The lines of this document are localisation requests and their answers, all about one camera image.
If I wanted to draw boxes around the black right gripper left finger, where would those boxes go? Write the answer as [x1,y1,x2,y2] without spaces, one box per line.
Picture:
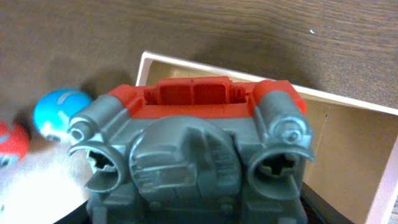
[54,203,90,224]

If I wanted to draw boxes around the white cardboard box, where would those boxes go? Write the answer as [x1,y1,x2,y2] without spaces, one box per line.
[135,50,398,224]

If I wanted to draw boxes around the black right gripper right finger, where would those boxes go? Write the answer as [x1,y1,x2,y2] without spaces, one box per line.
[302,183,353,224]

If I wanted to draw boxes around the red toy truck blue tracks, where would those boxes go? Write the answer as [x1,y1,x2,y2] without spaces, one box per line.
[69,77,315,223]

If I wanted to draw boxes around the blue face ball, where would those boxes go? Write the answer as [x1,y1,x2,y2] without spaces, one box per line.
[33,88,93,142]

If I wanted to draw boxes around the red face ball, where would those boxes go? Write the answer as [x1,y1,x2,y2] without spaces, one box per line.
[1,120,30,169]

